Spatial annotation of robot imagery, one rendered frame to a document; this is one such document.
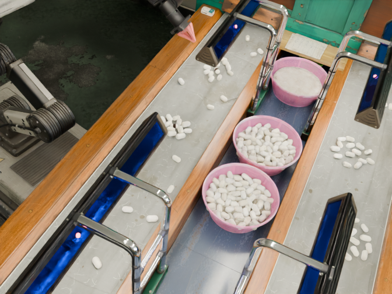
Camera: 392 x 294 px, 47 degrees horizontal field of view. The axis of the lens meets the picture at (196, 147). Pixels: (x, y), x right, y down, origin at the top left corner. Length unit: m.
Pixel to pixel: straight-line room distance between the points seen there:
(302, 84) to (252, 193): 0.67
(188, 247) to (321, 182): 0.54
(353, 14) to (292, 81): 0.40
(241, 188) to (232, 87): 0.54
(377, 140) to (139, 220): 1.01
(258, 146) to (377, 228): 0.51
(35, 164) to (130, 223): 0.66
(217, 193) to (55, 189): 0.54
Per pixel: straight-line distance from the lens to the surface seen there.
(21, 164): 2.00
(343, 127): 1.93
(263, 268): 1.42
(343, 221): 1.15
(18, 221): 1.50
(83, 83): 3.04
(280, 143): 1.77
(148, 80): 1.89
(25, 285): 1.01
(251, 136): 1.75
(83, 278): 1.40
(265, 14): 2.25
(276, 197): 1.58
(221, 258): 1.51
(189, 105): 1.83
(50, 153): 2.02
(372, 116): 1.49
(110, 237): 1.02
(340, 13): 2.22
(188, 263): 1.49
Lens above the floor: 2.01
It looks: 49 degrees down
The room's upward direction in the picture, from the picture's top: 9 degrees clockwise
